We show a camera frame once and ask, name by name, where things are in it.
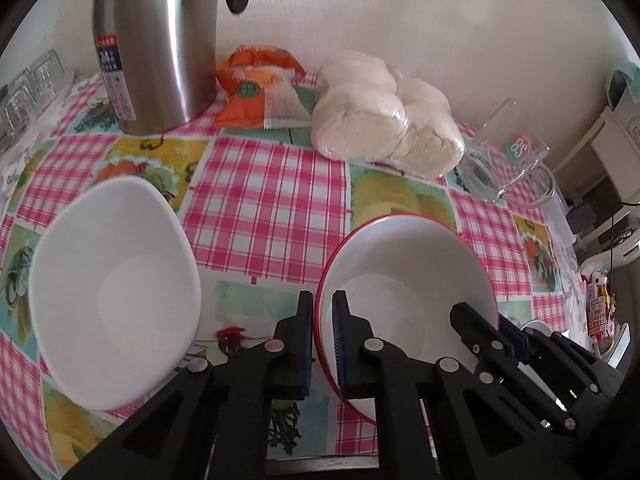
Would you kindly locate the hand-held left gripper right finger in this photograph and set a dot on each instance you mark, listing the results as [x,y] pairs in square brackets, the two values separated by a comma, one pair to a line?
[342,345]

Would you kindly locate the strawberry print bowl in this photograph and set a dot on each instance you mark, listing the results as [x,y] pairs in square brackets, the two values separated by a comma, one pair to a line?
[410,270]

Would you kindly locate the grey floral tablecloth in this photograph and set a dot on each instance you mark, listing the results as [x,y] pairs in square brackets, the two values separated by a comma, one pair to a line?
[570,280]

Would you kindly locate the white plastic box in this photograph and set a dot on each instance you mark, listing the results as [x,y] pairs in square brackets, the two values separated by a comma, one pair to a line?
[562,220]

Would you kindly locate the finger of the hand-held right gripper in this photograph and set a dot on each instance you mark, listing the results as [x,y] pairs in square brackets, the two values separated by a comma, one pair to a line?
[515,340]
[480,335]

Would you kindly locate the white square bowl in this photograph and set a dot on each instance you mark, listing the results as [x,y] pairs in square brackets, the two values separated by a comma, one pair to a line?
[115,295]

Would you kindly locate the colourful small toys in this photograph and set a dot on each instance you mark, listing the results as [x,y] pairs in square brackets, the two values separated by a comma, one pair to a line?
[597,305]

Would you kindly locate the glass mug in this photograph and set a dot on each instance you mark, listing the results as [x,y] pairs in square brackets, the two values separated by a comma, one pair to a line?
[505,155]

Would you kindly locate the orange snack packet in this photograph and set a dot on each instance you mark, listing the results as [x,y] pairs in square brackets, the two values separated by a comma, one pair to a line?
[250,95]

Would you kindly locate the bag of white steamed buns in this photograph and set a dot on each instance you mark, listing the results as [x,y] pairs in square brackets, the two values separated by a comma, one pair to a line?
[370,110]

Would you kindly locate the black charger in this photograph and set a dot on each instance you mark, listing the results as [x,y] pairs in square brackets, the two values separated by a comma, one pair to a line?
[581,219]

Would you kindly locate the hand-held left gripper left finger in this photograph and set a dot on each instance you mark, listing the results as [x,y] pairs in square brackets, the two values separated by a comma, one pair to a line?
[305,340]

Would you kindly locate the clear glass cup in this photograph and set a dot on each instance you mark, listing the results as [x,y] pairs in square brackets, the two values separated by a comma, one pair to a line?
[49,72]
[17,100]

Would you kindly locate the white shelf unit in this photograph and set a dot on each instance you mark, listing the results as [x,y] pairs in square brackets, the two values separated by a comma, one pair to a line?
[600,145]

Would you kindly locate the stainless steel thermos jug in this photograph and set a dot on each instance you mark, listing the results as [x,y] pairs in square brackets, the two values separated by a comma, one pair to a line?
[155,45]

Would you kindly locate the pink plaid tablecloth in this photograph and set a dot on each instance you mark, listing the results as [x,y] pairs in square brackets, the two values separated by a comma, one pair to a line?
[270,185]

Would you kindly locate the white tray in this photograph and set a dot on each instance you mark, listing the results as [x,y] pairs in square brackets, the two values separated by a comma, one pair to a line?
[30,135]

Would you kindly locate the teal cloth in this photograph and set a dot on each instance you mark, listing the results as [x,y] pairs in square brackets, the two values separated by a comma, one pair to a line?
[625,80]

